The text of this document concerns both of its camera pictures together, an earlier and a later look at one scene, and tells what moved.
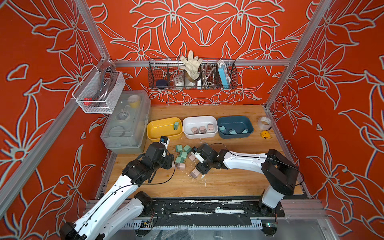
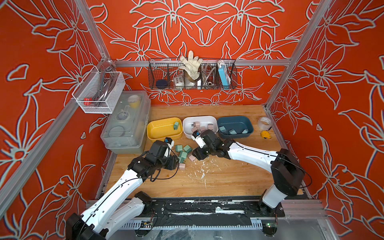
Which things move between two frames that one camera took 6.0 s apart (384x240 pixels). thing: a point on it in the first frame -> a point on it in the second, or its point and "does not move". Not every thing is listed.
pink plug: x=191 y=157 does not move
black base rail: x=208 y=212 does not move
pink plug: x=195 y=173 -> x=196 y=124
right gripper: x=200 y=169 -> x=198 y=154
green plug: x=176 y=125 does not move
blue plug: x=223 y=129 does not move
